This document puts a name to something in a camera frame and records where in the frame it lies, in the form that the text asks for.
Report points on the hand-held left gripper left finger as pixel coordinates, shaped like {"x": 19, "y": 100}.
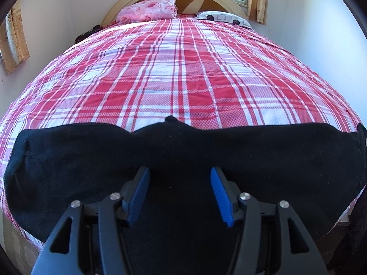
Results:
{"x": 139, "y": 196}

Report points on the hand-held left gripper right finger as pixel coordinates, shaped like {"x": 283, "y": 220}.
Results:
{"x": 222, "y": 199}

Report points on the black pants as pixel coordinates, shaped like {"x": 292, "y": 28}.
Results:
{"x": 86, "y": 160}

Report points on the red plaid bed sheet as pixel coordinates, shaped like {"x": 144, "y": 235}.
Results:
{"x": 183, "y": 77}

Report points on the beige patterned bed base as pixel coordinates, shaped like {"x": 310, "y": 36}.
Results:
{"x": 20, "y": 252}

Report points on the dark patterned cloth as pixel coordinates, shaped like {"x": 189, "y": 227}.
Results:
{"x": 86, "y": 34}

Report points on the white patterned pillow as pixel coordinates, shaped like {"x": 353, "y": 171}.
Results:
{"x": 223, "y": 19}

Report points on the pink floral pillow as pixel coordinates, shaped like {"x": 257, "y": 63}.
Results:
{"x": 149, "y": 10}

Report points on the beige curtain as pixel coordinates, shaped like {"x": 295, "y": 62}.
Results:
{"x": 14, "y": 43}
{"x": 258, "y": 0}

